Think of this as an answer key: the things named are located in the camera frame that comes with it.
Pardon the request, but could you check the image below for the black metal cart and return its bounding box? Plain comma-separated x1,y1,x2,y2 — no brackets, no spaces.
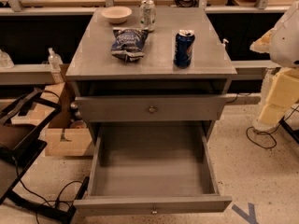
0,88,77,224

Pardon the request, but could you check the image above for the black floor cable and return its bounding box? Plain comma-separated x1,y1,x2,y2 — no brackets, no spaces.
245,105,299,150
13,159,83,224

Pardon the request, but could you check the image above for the cardboard box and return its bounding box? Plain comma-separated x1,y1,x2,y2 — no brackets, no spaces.
36,64,93,157

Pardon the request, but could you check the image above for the grey top drawer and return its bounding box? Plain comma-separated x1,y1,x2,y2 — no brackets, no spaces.
76,95,226,122

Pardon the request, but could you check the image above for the black floor cable left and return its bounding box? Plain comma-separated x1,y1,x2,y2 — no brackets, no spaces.
13,159,83,224

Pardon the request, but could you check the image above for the clear sanitizer pump bottle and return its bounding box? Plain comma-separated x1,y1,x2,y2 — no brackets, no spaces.
48,48,63,70

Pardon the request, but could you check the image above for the silver green soda can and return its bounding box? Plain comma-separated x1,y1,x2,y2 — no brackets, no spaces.
140,0,156,32

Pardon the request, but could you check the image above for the black floor cable right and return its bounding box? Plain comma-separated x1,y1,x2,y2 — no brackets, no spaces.
245,105,299,150

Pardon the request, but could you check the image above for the white ceramic bowl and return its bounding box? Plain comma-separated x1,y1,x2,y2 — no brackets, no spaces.
101,6,132,24

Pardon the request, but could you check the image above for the grey wooden drawer cabinet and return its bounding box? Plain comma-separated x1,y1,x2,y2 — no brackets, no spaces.
66,7,235,133

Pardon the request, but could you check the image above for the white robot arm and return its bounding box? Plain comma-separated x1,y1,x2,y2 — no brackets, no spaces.
249,1,299,68

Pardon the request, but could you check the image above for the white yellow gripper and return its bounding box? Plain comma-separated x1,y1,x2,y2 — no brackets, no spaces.
249,29,273,53

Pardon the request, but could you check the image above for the blue chip bag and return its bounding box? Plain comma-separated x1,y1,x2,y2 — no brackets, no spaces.
110,27,149,62

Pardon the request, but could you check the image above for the black stand base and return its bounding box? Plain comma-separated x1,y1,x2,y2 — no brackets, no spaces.
279,118,299,144

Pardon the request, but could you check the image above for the blue soda can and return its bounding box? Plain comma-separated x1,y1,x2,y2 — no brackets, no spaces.
174,30,195,68

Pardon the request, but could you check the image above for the grey drawer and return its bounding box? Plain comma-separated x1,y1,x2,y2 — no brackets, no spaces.
76,95,226,122
74,122,232,216

